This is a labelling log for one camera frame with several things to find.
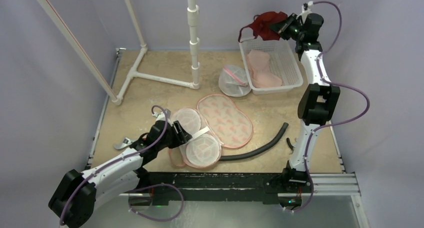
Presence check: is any dark red bra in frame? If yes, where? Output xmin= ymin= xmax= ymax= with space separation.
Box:
xmin=237 ymin=11 xmax=288 ymax=43

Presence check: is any floral mesh laundry bag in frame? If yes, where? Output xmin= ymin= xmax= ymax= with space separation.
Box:
xmin=168 ymin=94 xmax=254 ymax=169

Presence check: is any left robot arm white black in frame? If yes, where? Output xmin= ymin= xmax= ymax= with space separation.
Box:
xmin=48 ymin=120 xmax=192 ymax=228

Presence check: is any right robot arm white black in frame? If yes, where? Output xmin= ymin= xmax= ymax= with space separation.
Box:
xmin=270 ymin=13 xmax=341 ymax=192

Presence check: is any pink bra in basket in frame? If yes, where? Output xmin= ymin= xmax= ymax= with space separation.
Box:
xmin=246 ymin=50 xmax=283 ymax=88

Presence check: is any white mesh laundry bag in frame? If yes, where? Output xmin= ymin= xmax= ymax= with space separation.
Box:
xmin=218 ymin=65 xmax=252 ymax=97

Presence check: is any white plastic basket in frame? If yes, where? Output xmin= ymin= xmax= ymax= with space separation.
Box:
xmin=239 ymin=37 xmax=304 ymax=95

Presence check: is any white pvc pipe rack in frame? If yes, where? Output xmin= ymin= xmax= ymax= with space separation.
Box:
xmin=36 ymin=0 xmax=201 ymax=105

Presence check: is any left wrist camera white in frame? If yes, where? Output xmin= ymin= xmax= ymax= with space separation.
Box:
xmin=152 ymin=109 xmax=171 ymax=123

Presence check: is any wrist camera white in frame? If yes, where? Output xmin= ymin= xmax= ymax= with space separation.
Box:
xmin=297 ymin=1 xmax=314 ymax=20
xmin=152 ymin=109 xmax=171 ymax=123

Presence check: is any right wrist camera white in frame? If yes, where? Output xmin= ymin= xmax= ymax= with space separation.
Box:
xmin=297 ymin=1 xmax=314 ymax=20

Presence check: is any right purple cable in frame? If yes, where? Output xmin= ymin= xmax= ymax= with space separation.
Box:
xmin=284 ymin=0 xmax=371 ymax=214

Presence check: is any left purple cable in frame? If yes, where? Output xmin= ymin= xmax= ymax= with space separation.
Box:
xmin=59 ymin=105 xmax=170 ymax=227

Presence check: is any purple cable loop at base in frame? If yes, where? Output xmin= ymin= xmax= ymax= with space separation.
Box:
xmin=127 ymin=183 xmax=185 ymax=223

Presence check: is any black corrugated hose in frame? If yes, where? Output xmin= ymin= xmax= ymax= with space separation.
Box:
xmin=218 ymin=122 xmax=290 ymax=162

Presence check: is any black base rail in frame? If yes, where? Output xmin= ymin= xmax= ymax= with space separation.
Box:
xmin=131 ymin=172 xmax=313 ymax=206

